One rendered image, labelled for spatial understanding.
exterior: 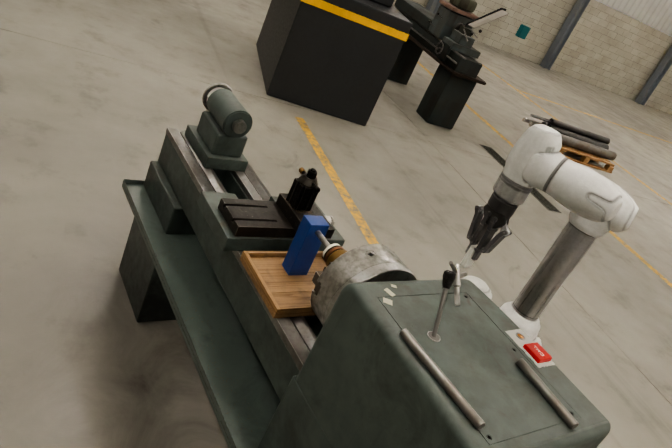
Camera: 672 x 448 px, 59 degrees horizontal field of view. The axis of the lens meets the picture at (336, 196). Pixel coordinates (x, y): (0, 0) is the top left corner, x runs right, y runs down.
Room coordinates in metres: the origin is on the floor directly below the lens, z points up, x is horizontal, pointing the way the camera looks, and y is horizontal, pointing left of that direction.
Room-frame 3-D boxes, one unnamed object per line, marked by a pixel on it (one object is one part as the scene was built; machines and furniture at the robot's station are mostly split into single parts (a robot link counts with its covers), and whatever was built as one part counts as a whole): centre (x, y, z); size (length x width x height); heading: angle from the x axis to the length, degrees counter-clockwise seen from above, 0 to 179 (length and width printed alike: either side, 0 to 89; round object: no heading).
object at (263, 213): (2.01, 0.17, 0.95); 0.43 x 0.18 x 0.04; 132
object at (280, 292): (1.78, -0.02, 0.88); 0.36 x 0.30 x 0.04; 132
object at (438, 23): (8.81, -0.42, 0.84); 2.28 x 0.91 x 1.67; 31
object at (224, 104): (2.46, 0.60, 1.01); 0.30 x 0.20 x 0.29; 42
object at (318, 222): (1.82, 0.02, 1.00); 0.08 x 0.06 x 0.23; 132
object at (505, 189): (1.51, -0.41, 1.61); 0.09 x 0.09 x 0.06
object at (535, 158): (1.50, -0.42, 1.71); 0.13 x 0.11 x 0.16; 63
